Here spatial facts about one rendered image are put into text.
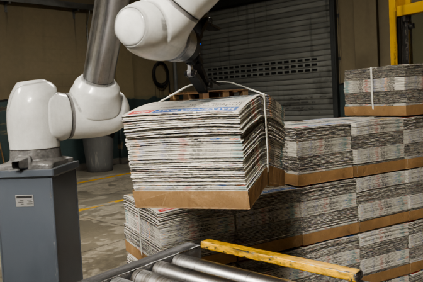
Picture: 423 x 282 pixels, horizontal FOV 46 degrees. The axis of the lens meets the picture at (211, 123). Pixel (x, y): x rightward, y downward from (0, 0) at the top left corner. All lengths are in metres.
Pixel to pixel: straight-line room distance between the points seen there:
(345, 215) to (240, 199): 1.06
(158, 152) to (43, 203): 0.57
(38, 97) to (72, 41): 7.73
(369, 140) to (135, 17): 1.44
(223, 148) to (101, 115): 0.68
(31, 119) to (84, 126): 0.17
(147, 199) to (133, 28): 0.45
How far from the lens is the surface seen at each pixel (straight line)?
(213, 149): 1.09
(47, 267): 1.67
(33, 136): 1.62
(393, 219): 2.31
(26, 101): 1.63
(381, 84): 2.41
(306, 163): 1.95
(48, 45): 9.08
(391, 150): 2.26
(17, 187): 1.65
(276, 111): 1.36
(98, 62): 1.61
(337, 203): 2.08
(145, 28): 0.92
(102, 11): 1.56
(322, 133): 2.00
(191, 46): 1.06
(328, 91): 9.19
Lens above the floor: 1.19
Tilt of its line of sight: 3 degrees down
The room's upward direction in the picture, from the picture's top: 3 degrees counter-clockwise
